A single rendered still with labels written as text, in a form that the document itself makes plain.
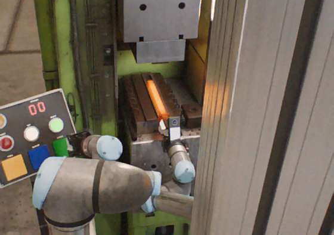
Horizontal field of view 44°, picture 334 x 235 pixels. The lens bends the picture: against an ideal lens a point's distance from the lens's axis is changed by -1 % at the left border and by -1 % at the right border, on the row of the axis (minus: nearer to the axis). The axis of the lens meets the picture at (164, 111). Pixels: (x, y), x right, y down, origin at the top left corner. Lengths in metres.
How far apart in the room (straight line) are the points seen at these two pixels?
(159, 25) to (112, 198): 0.92
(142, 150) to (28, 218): 1.19
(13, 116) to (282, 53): 1.46
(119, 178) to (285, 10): 0.71
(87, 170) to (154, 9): 0.88
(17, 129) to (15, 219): 1.30
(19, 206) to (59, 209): 2.02
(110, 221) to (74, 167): 1.56
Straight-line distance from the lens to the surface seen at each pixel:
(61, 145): 1.68
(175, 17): 1.66
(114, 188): 0.88
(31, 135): 1.65
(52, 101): 1.68
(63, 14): 1.74
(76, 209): 0.92
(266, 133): 0.25
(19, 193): 3.02
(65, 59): 1.82
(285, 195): 0.29
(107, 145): 1.27
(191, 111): 1.94
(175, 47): 1.71
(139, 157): 1.90
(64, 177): 0.90
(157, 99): 1.96
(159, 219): 2.22
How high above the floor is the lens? 2.04
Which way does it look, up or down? 33 degrees down
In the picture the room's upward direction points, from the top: 3 degrees clockwise
